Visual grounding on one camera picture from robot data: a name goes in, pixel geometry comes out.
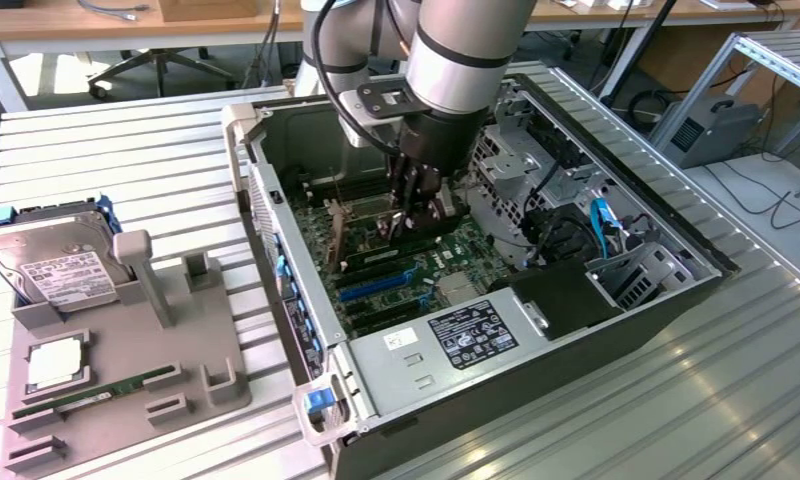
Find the hanging black cable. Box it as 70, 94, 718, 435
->
255, 0, 286, 89

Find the metal drive cage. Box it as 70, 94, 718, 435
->
469, 87, 614, 261

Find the black slanted pole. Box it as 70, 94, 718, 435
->
598, 0, 680, 109

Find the black expansion slot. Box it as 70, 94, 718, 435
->
353, 308, 425, 332
343, 298, 420, 321
338, 260, 412, 287

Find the green motherboard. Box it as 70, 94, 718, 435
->
285, 167, 528, 344

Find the black camera cable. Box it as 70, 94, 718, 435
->
309, 0, 405, 156

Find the graphics card with black cooler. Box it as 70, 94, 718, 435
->
322, 197, 465, 275

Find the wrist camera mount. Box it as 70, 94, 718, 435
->
335, 81, 429, 150

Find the metal disk bay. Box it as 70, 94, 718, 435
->
585, 244, 692, 311

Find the brown cardboard box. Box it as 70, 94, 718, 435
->
158, 0, 258, 24

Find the grey plastic parts rack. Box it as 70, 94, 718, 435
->
0, 229, 254, 476

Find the blue expansion slot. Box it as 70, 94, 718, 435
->
335, 276, 409, 302

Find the grey network cable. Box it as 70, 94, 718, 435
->
75, 0, 153, 22

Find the open black PC case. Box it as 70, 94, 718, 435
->
219, 72, 741, 480

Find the silver CPU chip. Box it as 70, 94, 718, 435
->
25, 339, 87, 386

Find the grey office chair base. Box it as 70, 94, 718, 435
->
85, 47, 238, 99

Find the grey power supply unit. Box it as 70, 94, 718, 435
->
330, 287, 553, 422

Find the black office chair base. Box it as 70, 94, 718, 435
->
522, 29, 582, 62

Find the black power wire bundle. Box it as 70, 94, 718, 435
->
522, 202, 605, 266

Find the black plastic fan shroud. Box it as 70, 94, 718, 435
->
505, 259, 625, 344

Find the aluminium frame table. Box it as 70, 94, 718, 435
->
649, 27, 800, 156

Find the blue data wire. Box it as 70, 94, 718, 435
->
589, 197, 618, 261

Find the green RAM stick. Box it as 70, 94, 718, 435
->
342, 242, 440, 265
10, 366, 177, 420

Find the wooden desk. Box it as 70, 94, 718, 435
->
525, 0, 800, 96
0, 0, 307, 114

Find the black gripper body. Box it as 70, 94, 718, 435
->
397, 110, 493, 177

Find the silver hard disk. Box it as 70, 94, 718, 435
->
0, 212, 138, 314

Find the grey controller box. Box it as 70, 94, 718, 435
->
665, 97, 765, 169

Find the silver chipset heat sink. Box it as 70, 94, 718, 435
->
436, 272, 485, 306

